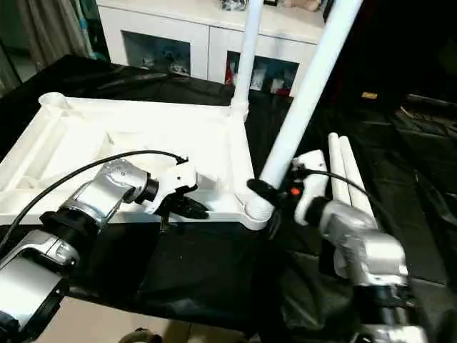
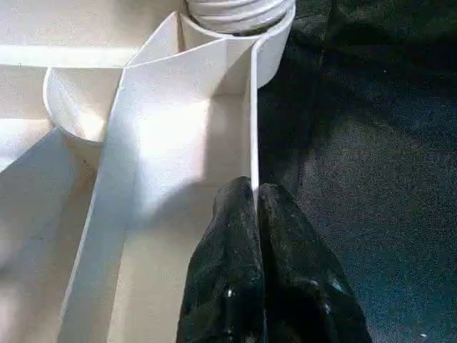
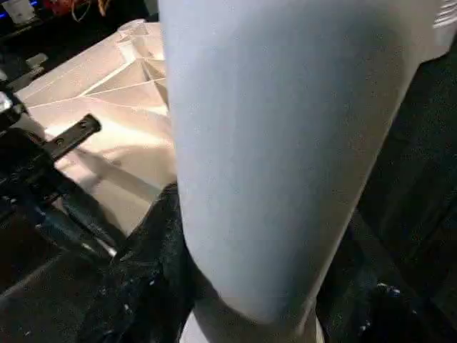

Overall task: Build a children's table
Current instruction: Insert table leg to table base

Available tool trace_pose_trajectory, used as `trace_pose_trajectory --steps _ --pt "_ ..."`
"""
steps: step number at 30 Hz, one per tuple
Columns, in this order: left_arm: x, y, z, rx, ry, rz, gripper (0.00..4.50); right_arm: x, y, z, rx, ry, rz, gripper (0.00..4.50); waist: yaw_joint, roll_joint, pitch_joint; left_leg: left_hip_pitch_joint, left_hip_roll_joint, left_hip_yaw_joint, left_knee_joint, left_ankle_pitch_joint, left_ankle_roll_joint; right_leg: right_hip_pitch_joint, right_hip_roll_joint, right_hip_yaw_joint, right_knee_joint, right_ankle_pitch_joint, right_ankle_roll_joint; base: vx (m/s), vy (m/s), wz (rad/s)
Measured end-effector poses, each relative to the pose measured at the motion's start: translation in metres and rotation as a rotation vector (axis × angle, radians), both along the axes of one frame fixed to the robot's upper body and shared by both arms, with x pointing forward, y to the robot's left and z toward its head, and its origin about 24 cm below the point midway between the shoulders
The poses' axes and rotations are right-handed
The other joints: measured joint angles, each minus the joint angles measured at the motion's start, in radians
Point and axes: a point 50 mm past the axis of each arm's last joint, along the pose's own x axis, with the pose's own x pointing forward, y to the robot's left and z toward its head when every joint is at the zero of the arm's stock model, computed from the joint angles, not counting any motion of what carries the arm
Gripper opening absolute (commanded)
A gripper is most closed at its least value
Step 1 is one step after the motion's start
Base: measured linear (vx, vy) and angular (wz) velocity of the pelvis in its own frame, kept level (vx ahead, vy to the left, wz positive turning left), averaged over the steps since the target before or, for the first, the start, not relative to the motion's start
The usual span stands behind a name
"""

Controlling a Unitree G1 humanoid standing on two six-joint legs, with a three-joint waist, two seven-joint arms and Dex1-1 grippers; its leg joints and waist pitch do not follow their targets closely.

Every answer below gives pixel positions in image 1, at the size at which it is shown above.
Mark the white plastic table leg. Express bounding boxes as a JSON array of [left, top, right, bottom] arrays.
[[327, 132, 354, 207], [338, 135, 374, 219], [230, 0, 264, 121], [245, 0, 365, 222]]

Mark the white plastic table top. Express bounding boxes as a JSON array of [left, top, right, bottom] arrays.
[[0, 91, 276, 232]]

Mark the black plastic mat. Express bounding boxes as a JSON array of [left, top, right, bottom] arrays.
[[0, 53, 457, 343]]

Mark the clear plastic container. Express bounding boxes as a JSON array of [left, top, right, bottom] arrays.
[[251, 67, 265, 90]]

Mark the white cabinet with glass doors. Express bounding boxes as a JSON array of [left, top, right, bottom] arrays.
[[96, 0, 335, 97]]

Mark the dark cabinet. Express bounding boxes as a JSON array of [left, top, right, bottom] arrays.
[[317, 0, 457, 115]]

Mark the brown plush toy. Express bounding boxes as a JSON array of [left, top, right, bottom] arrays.
[[285, 0, 321, 11]]

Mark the grey curtain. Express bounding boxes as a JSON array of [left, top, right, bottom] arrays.
[[17, 0, 92, 69]]

